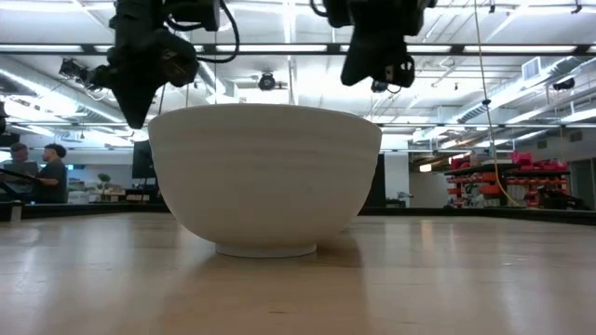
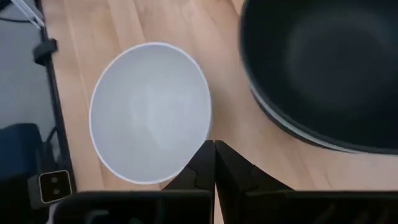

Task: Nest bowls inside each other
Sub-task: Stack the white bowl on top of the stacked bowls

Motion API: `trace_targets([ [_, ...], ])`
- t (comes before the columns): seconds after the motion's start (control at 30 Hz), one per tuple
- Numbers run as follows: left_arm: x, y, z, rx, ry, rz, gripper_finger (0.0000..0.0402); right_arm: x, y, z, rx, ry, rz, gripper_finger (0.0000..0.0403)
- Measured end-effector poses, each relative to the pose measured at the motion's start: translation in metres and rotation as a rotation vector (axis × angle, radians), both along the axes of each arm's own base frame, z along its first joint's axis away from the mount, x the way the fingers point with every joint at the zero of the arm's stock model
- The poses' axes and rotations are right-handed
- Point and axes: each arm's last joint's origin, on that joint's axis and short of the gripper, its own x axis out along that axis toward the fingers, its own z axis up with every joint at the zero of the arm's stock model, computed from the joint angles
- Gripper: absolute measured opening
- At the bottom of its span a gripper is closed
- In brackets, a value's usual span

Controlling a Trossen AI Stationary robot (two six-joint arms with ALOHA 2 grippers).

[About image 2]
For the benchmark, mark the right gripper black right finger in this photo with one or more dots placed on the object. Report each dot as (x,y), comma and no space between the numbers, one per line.
(236,174)

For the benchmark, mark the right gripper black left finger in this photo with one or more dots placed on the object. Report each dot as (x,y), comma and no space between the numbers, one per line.
(199,174)

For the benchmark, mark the white ceramic bowl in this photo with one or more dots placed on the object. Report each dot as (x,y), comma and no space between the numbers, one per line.
(149,115)

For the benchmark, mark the black ceramic bowl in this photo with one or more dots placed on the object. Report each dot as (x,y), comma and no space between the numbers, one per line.
(326,68)

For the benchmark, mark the dark blue box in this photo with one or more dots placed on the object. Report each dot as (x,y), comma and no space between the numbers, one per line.
(18,149)

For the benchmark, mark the black table clamp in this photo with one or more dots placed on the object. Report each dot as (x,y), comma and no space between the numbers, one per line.
(45,51)

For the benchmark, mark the white light bar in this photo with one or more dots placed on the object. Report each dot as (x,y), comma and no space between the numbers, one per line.
(29,14)

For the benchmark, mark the black aluminium table frame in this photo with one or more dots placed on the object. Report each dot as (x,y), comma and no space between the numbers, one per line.
(56,102)

